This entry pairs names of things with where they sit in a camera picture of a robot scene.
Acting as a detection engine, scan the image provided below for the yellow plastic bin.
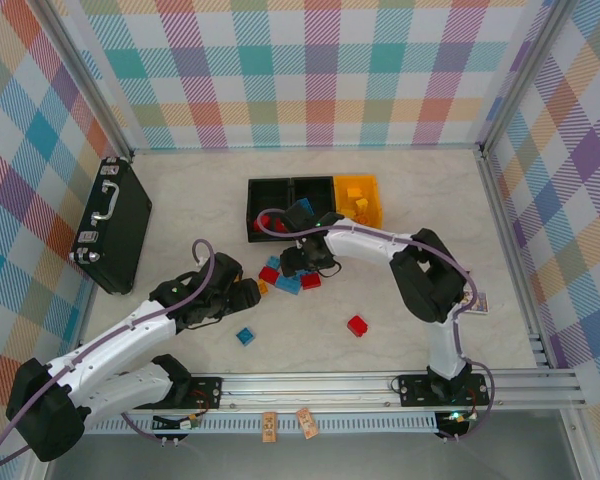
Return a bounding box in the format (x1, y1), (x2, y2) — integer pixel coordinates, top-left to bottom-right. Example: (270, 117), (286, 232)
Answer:
(332, 173), (384, 229)

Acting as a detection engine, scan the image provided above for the orange paper tag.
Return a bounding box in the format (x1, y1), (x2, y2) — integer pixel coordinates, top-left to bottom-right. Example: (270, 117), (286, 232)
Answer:
(294, 407), (319, 442)
(260, 410), (279, 444)

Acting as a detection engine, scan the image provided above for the playing card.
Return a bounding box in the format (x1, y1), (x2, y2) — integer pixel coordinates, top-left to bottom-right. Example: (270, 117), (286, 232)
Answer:
(461, 289), (491, 317)

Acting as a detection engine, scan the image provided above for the grey metal panel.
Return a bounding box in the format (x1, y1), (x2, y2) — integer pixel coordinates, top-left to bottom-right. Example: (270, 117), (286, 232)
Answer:
(44, 432), (581, 480)

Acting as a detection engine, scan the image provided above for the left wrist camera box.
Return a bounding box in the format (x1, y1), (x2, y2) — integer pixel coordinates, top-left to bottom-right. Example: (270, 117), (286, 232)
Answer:
(201, 251), (245, 289)

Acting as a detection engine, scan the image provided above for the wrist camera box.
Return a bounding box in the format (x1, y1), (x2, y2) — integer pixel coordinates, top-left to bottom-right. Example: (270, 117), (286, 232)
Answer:
(201, 251), (245, 289)
(283, 200), (315, 232)

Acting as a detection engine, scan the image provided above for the purple cable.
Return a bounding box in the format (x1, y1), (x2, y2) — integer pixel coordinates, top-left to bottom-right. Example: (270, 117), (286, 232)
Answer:
(0, 238), (219, 470)
(255, 207), (496, 444)

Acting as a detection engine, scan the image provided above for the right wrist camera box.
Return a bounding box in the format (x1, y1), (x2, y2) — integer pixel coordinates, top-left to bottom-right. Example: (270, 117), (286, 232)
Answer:
(283, 200), (315, 232)

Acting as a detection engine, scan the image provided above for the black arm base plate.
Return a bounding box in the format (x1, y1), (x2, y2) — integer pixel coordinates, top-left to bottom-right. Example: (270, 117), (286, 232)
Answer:
(396, 372), (492, 409)
(131, 374), (224, 412)

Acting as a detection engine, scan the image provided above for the long aluminium frame rail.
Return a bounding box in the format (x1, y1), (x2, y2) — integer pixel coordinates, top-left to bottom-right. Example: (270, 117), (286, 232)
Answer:
(33, 368), (587, 416)

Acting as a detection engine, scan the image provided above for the aluminium side rail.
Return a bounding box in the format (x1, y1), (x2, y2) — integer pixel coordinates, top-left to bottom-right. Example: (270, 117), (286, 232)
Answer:
(472, 147), (556, 371)
(65, 282), (100, 376)

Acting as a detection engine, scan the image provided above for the black briefcase with metal handle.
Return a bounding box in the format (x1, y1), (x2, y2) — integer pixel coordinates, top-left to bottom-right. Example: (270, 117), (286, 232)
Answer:
(68, 157), (154, 297)

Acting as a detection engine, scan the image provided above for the slotted grey cable duct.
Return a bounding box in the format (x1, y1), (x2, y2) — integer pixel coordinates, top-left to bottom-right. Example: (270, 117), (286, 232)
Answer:
(58, 412), (440, 437)

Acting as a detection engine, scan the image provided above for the aluminium frame post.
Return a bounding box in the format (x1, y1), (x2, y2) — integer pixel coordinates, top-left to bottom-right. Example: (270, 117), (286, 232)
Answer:
(478, 0), (581, 157)
(29, 0), (135, 162)

